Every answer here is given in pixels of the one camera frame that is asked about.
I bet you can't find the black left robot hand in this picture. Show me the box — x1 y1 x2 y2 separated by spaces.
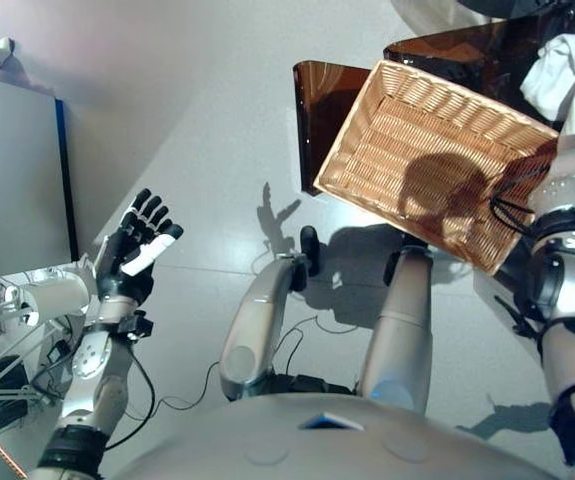
95 188 186 306

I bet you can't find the wicker laundry basket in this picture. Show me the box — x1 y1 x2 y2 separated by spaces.
312 59 564 276

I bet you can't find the white basket liner cloth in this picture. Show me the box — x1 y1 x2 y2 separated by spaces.
518 33 575 147

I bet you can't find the grey front-load washing machine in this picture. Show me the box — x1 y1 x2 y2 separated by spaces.
456 0 575 126

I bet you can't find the white cylindrical lamp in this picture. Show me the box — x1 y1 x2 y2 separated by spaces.
16 276 92 327

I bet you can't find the grey panel with blue edge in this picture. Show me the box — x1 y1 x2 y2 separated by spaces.
0 73 80 285

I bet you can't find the white tube stand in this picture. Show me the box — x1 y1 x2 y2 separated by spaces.
0 279 93 406

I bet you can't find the silver left robot leg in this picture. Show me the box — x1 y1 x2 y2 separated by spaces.
219 225 322 402

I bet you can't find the silver robot leg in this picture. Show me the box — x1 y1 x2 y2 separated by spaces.
359 244 437 415
219 225 322 402

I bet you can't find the grey robot torso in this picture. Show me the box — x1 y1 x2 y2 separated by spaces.
31 392 558 480

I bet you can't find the glossy brown stand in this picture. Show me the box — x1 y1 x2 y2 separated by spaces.
291 12 558 197

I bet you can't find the blue white chest emblem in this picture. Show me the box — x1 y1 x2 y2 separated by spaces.
296 410 366 432

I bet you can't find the silver right robot leg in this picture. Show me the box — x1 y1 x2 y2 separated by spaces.
359 244 437 415

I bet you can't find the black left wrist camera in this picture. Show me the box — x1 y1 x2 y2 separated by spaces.
118 309 157 342

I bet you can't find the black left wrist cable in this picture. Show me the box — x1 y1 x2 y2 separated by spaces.
105 344 162 450

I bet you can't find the thin white floor cable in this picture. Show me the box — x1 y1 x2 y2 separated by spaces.
156 314 361 409

